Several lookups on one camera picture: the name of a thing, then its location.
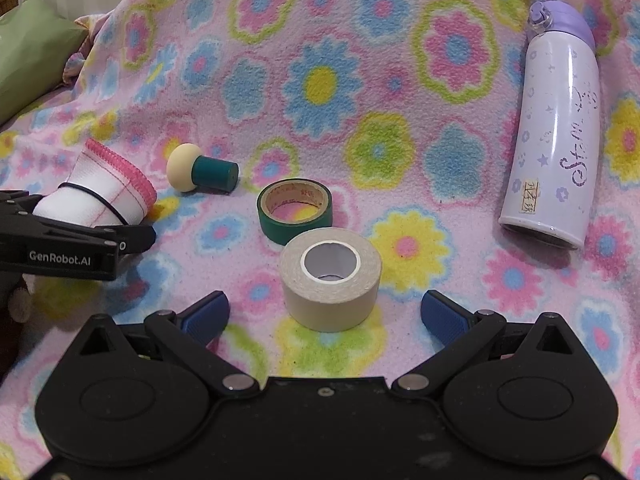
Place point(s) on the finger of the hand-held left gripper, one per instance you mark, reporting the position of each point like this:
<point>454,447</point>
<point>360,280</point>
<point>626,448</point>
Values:
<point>135,237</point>
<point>17,207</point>

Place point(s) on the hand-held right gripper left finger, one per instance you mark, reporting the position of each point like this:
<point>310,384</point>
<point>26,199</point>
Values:
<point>206,317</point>

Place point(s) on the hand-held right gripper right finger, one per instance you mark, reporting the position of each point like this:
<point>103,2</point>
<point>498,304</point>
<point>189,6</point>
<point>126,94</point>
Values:
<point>444,317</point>

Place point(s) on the white and pink sock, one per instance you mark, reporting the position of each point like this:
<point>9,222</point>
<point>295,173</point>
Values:
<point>100,195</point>

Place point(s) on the person's left hand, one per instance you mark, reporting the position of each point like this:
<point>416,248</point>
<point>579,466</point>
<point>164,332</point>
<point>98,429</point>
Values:
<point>17,302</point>

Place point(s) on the beige and green mushroom toy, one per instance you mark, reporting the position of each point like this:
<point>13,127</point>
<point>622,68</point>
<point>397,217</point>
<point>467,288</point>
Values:
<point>182,167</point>

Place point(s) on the green tape roll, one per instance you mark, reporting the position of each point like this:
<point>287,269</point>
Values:
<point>272,225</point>

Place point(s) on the beige tape roll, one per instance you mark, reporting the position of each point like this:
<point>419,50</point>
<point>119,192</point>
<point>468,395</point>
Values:
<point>325,305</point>

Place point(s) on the green printed pillow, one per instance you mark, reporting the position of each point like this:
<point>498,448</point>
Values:
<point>30,55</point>

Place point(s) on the purple and white bottle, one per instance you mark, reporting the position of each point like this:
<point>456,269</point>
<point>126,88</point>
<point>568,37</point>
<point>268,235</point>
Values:
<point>550,135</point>

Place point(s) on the pink floral fleece blanket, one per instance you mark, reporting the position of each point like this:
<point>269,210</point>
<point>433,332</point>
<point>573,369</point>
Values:
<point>400,110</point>

